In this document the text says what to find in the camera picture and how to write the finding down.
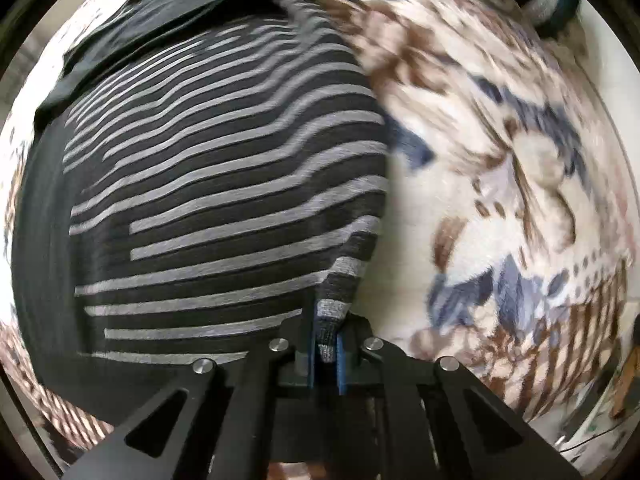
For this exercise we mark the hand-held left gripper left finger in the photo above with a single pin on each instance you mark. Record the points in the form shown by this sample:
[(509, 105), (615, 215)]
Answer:
[(311, 360)]

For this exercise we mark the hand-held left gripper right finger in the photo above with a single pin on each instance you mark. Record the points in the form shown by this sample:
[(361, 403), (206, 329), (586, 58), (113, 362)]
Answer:
[(342, 366)]

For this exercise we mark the black grey-striped sweater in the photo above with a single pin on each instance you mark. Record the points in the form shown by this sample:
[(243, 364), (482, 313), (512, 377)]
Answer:
[(225, 185)]

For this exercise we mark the floral fleece blanket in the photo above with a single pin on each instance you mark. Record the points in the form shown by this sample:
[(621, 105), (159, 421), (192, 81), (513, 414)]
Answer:
[(500, 160)]

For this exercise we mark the wooden brown object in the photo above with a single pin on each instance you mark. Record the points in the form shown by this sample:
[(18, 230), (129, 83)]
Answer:
[(622, 385)]

